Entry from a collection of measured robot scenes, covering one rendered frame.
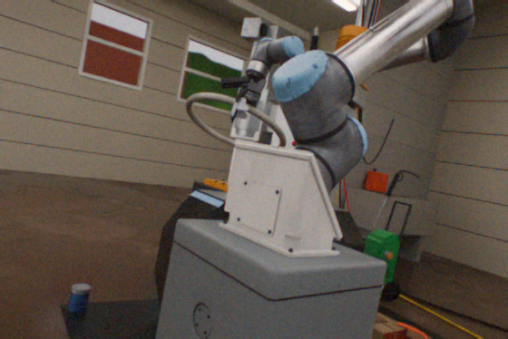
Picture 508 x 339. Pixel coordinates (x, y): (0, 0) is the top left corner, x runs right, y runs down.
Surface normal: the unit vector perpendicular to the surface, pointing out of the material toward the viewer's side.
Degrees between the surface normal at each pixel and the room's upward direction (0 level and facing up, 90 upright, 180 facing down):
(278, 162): 90
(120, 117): 90
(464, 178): 90
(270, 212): 90
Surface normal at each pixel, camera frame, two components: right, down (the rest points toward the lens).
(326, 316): 0.62, 0.16
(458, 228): -0.77, -0.11
